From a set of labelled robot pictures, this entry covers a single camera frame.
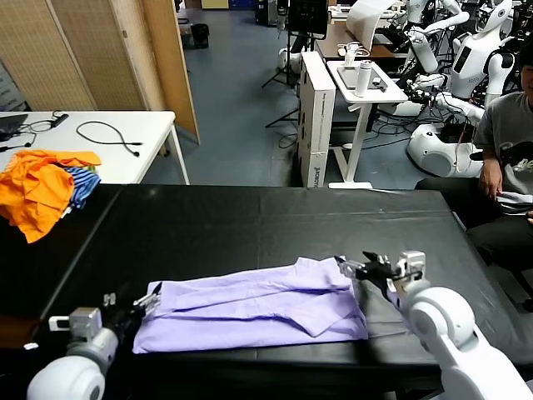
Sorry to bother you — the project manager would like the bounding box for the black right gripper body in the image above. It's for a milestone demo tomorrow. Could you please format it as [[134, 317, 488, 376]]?
[[356, 261, 400, 293]]

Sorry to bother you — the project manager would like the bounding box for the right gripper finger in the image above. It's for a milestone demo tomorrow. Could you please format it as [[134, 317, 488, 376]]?
[[334, 255, 368, 281], [361, 250, 391, 268]]

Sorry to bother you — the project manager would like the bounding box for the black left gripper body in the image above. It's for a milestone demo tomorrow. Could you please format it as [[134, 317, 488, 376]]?
[[99, 306, 146, 334]]

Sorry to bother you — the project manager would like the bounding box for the lavender t-shirt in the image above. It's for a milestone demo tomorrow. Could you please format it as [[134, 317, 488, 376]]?
[[132, 257, 370, 355]]

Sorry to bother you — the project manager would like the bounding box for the person's right forearm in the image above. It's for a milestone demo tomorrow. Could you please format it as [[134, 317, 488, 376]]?
[[478, 147, 500, 174]]

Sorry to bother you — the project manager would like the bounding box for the small white robot base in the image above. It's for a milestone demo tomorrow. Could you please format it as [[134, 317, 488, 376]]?
[[277, 48, 303, 72]]

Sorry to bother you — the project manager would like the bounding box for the person's right hand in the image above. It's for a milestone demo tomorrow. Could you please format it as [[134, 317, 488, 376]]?
[[478, 166, 504, 202]]

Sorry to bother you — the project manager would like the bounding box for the black side table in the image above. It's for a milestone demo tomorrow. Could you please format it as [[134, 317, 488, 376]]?
[[0, 182, 126, 322]]

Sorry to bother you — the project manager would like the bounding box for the blue striped garment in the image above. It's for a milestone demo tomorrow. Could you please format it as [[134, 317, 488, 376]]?
[[62, 166, 102, 218]]

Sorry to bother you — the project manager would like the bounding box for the orange garment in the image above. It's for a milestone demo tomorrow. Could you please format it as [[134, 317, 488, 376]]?
[[0, 149, 102, 244]]

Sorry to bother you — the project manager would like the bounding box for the black chair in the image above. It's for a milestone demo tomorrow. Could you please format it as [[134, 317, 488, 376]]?
[[485, 249, 533, 312]]

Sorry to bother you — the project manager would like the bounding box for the tall white cardboard box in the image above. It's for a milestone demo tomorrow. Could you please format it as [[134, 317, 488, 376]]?
[[297, 50, 336, 189]]

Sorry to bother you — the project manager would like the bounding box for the white standing desk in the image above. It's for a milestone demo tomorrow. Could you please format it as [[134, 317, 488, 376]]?
[[326, 60, 410, 191]]

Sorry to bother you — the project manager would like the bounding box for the white table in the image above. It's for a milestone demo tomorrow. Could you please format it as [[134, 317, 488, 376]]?
[[0, 110, 192, 186]]

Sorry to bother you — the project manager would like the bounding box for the white bottle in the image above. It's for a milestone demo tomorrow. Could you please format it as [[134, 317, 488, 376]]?
[[355, 60, 375, 98]]

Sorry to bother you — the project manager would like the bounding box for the grey tablet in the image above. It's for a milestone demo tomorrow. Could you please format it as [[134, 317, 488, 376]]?
[[336, 65, 378, 91]]

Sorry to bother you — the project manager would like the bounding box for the seated person grey shirt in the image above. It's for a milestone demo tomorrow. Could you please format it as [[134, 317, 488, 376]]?
[[416, 39, 533, 288]]

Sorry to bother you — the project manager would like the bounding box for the black laptop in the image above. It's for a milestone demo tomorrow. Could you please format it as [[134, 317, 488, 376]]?
[[0, 112, 30, 143]]

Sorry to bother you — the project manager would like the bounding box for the white headset on stand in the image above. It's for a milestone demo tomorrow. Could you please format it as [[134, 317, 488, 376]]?
[[337, 42, 371, 68]]

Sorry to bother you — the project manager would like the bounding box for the black tripod stand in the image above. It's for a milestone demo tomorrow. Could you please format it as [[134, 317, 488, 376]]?
[[261, 28, 317, 130]]

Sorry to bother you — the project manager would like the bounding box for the white humanoid robot black chest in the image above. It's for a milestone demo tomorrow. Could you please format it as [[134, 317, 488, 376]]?
[[406, 0, 520, 180]]

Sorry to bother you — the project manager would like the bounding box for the brown wooden desk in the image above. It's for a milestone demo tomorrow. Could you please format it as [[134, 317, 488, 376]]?
[[315, 22, 411, 62]]

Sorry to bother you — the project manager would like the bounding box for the white printed carton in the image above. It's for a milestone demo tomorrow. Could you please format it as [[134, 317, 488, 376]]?
[[0, 60, 31, 113]]

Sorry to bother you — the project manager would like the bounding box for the white curved panel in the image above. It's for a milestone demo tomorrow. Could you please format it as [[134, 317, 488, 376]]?
[[346, 0, 395, 51]]

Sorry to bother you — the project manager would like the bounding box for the wooden folding screen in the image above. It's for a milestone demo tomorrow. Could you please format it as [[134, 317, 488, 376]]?
[[0, 0, 201, 146]]

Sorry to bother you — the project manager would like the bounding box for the black monitor panel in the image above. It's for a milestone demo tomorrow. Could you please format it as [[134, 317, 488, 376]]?
[[288, 0, 329, 42]]

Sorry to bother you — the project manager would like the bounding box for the black storage rack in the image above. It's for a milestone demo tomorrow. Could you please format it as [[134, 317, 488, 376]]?
[[254, 0, 289, 27]]

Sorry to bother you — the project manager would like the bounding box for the black trash bin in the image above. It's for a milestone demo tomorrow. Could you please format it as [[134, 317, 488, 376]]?
[[191, 23, 210, 50]]

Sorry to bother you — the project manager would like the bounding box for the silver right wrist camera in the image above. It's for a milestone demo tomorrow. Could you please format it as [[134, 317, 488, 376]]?
[[395, 250, 428, 288]]

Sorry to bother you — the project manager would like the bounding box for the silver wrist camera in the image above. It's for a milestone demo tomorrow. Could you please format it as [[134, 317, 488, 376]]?
[[395, 250, 428, 288], [48, 307, 103, 341]]

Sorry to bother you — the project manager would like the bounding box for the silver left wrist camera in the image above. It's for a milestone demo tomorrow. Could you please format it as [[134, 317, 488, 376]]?
[[48, 307, 103, 341]]

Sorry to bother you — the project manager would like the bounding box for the black looped cable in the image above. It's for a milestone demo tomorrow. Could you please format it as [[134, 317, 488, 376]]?
[[76, 120, 144, 158]]

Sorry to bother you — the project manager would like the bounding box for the thin black cable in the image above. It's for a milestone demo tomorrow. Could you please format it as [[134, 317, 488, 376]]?
[[0, 121, 57, 153]]

